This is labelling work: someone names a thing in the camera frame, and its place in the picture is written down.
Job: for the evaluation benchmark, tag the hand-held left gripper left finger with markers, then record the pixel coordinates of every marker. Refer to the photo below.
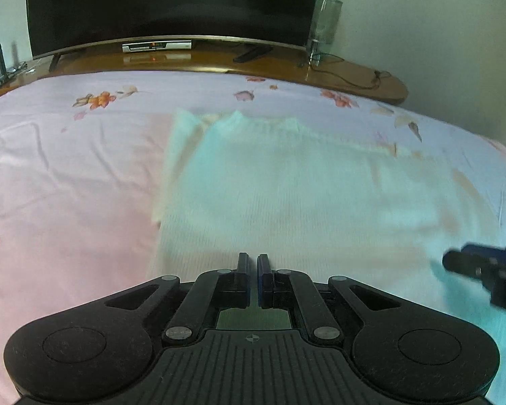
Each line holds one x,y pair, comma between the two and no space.
243,287

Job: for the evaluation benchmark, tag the pink floral bed sheet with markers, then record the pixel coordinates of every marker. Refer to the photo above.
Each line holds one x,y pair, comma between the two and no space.
67,185

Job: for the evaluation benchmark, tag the silver set-top box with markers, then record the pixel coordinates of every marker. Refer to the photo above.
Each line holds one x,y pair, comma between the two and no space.
157,46

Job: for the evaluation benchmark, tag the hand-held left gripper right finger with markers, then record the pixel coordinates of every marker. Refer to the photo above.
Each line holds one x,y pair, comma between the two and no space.
263,287

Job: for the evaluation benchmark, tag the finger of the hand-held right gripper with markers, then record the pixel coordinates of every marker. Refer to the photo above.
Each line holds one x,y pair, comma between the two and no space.
497,254
464,263

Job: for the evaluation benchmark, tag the black remote control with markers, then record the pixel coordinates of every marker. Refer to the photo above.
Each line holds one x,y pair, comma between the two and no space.
252,54

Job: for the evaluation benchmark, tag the white knit sweater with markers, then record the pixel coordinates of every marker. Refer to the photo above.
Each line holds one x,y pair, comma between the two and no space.
299,194

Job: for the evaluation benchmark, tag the phone charging dock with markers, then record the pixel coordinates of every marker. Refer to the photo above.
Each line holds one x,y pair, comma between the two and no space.
6,76

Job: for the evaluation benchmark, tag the wooden television stand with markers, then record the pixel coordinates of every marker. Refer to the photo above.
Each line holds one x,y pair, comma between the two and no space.
350,78

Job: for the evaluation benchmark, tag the black curved television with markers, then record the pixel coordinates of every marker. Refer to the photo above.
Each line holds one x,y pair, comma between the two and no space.
152,4

